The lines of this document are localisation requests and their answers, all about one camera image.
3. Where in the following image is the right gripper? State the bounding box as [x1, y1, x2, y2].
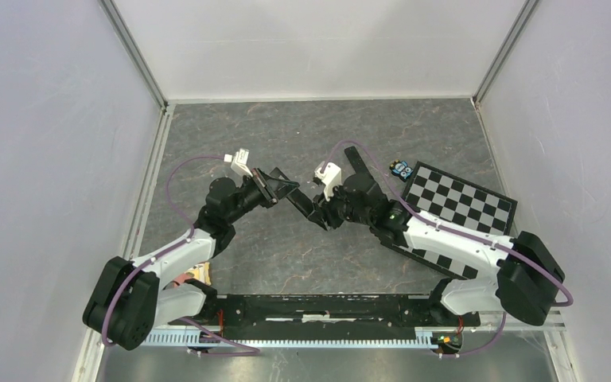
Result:
[308, 179, 372, 232]

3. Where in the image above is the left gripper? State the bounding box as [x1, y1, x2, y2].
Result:
[226, 166, 299, 224]

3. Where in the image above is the black remote with buttons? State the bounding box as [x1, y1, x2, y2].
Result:
[286, 189, 313, 220]

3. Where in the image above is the black remote back up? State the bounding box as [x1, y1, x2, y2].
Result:
[344, 146, 374, 183]

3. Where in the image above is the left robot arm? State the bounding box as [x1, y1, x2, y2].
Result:
[82, 169, 299, 350]

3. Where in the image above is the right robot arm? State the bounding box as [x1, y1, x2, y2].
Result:
[310, 163, 566, 326]

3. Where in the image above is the blue owl figure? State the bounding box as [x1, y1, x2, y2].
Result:
[389, 160, 414, 182]

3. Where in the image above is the black white chessboard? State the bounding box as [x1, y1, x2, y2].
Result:
[379, 161, 518, 280]

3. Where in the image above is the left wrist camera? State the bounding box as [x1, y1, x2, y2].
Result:
[223, 148, 253, 178]

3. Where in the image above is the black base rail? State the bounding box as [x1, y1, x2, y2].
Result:
[194, 294, 481, 341]

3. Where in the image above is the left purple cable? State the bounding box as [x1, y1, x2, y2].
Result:
[99, 154, 228, 349]

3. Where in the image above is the white cable duct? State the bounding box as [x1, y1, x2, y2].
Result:
[142, 326, 458, 351]

